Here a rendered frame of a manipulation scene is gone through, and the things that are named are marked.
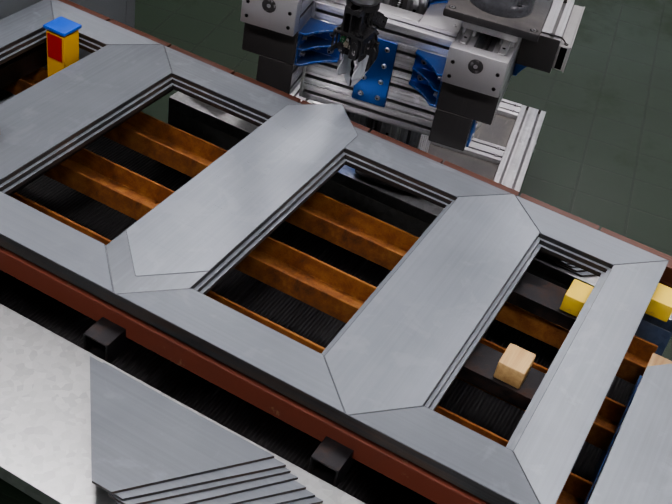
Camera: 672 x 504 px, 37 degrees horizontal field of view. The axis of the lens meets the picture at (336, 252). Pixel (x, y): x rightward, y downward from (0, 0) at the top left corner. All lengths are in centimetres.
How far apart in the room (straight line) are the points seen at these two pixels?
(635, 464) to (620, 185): 235
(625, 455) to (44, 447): 89
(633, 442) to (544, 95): 281
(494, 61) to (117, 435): 120
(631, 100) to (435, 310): 284
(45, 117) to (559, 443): 120
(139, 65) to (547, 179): 191
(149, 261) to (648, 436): 88
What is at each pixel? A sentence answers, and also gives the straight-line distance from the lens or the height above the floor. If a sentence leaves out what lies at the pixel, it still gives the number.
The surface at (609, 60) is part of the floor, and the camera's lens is 480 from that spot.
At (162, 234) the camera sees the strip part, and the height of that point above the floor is 84.
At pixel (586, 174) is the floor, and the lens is 391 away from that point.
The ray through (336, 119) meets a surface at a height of 84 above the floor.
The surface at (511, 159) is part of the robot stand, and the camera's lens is 342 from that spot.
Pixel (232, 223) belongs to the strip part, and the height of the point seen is 84.
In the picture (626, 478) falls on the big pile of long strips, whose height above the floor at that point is 85.
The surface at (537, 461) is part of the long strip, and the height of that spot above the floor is 84.
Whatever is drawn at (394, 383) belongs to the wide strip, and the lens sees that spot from 163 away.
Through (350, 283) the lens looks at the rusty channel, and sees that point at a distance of 200.
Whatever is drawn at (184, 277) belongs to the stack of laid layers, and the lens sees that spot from 176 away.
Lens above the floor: 201
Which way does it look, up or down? 39 degrees down
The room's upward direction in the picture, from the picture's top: 11 degrees clockwise
